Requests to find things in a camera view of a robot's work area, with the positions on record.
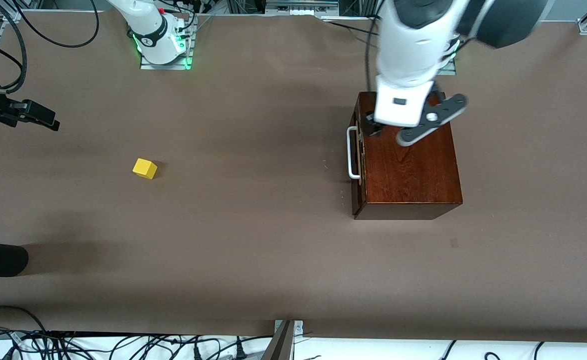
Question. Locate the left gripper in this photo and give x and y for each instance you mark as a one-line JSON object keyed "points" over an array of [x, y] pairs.
{"points": [[372, 121]]}

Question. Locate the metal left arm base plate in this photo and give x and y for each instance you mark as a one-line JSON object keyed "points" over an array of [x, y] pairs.
{"points": [[449, 70]]}

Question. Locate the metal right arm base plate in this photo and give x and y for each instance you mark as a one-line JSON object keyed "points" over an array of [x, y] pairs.
{"points": [[173, 66]]}

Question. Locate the light wood drawer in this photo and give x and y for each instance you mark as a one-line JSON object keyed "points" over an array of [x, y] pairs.
{"points": [[356, 192]]}

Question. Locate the silver mounting plate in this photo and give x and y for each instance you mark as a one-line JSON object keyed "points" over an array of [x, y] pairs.
{"points": [[298, 327]]}

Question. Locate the yellow cube block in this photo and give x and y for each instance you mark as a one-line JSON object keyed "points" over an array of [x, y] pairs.
{"points": [[144, 169]]}

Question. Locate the aluminium corner bracket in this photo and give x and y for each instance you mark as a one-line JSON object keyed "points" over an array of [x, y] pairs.
{"points": [[11, 14]]}

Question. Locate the brown paper table cover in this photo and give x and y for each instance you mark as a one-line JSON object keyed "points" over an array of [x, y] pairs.
{"points": [[223, 225]]}

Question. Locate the dark brown wooden cabinet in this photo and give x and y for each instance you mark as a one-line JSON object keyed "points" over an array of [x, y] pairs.
{"points": [[413, 175]]}

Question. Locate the grey metal box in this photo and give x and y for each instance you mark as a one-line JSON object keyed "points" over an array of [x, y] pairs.
{"points": [[301, 6]]}

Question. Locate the grey metal post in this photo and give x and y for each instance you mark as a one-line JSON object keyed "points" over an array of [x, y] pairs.
{"points": [[281, 345]]}

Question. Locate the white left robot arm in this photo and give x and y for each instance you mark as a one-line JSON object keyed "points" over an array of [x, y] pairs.
{"points": [[408, 50]]}

